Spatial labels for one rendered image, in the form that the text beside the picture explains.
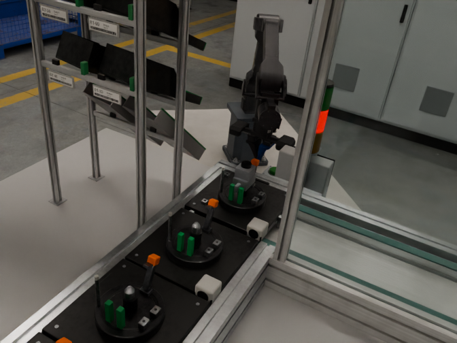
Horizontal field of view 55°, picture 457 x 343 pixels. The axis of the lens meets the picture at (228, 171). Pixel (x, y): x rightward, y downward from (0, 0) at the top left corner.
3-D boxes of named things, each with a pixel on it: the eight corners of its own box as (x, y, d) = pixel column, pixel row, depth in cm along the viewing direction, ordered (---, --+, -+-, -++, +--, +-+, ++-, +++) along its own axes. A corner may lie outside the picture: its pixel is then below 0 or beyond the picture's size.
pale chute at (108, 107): (134, 132, 154) (141, 121, 154) (160, 146, 147) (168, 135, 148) (81, 92, 130) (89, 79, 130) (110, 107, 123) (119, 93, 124)
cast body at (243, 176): (241, 176, 129) (244, 156, 126) (255, 181, 128) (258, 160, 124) (228, 189, 123) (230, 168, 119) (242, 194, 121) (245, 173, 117)
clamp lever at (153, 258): (145, 284, 94) (153, 252, 93) (152, 288, 93) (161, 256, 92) (134, 290, 91) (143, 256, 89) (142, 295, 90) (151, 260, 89)
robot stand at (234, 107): (256, 146, 181) (263, 101, 170) (268, 165, 169) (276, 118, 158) (222, 148, 177) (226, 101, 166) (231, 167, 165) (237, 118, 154)
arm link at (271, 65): (253, 22, 135) (258, -4, 125) (279, 25, 135) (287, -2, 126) (250, 103, 123) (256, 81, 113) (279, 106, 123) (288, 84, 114)
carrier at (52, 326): (123, 264, 105) (122, 222, 99) (209, 308, 96) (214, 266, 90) (41, 336, 87) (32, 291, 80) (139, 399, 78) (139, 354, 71)
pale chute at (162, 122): (170, 145, 148) (177, 134, 149) (198, 160, 142) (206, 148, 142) (121, 106, 124) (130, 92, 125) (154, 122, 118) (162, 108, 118)
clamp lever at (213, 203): (205, 225, 113) (212, 197, 111) (211, 228, 112) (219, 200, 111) (198, 228, 110) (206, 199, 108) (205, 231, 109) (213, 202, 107)
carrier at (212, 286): (181, 213, 124) (183, 175, 117) (258, 246, 115) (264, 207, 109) (124, 263, 105) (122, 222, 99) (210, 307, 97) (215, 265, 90)
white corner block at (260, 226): (252, 227, 122) (254, 216, 119) (267, 233, 120) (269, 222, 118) (244, 237, 118) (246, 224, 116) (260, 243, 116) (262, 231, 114)
